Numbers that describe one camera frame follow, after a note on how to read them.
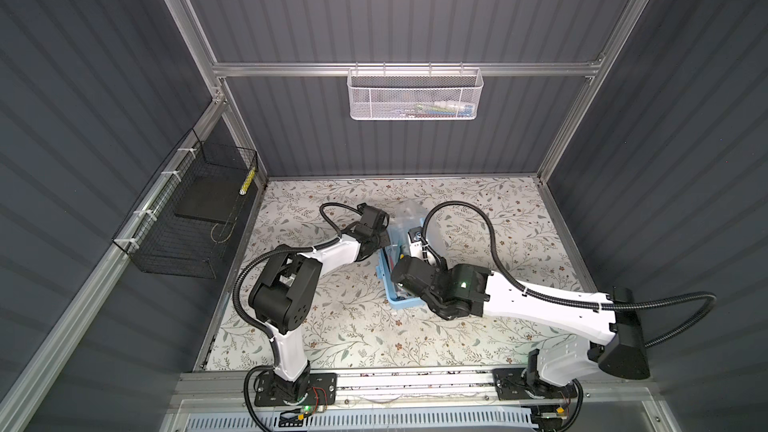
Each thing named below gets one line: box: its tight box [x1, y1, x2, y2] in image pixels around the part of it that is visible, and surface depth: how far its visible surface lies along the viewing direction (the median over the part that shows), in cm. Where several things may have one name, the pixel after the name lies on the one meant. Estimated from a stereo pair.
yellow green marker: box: [239, 167, 256, 195], surface depth 83 cm
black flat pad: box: [174, 175, 248, 225], surface depth 78 cm
